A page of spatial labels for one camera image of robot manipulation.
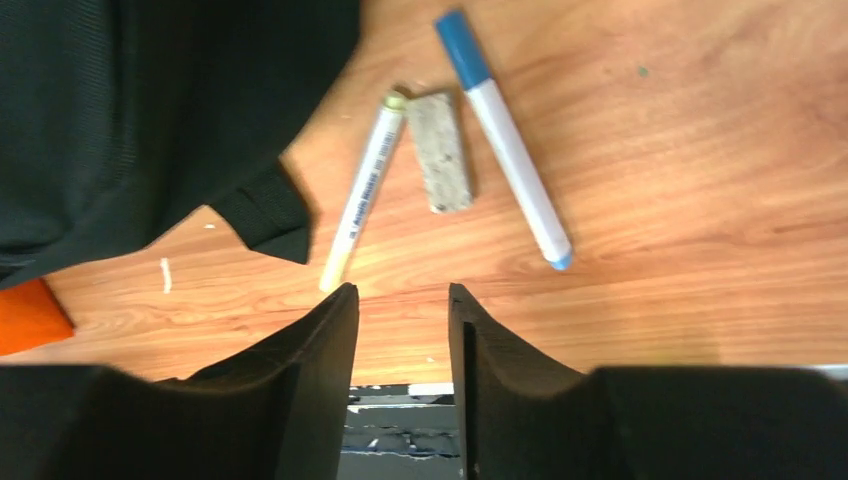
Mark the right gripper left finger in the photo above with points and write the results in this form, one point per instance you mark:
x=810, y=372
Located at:
x=275, y=410

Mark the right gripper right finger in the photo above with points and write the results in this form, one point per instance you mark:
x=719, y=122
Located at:
x=524, y=415

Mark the yellow-green pencil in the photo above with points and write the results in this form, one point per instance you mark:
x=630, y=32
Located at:
x=378, y=151

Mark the black backpack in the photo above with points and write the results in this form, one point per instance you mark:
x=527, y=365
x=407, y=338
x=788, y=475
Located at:
x=121, y=118

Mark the white marker pen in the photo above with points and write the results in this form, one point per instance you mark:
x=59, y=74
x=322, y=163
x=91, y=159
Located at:
x=490, y=108

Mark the orange cloth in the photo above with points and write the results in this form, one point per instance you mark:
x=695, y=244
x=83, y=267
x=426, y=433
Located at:
x=32, y=316

